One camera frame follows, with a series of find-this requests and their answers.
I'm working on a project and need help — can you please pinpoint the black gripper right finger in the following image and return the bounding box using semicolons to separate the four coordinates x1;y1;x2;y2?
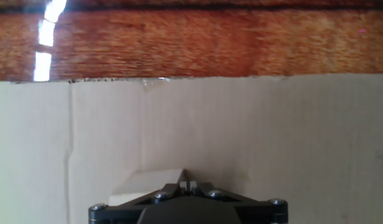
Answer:
188;182;288;224

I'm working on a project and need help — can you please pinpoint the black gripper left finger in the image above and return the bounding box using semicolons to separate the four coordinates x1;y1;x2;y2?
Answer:
88;182;188;224

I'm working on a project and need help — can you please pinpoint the large wooden block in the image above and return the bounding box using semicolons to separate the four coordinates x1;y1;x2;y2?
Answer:
108;169;188;207

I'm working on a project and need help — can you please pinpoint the brown cardboard sheet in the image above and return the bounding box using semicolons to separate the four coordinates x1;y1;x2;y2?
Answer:
0;73;383;224

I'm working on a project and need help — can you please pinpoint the dark wooden board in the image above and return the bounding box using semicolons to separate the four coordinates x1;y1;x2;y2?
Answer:
0;0;383;84

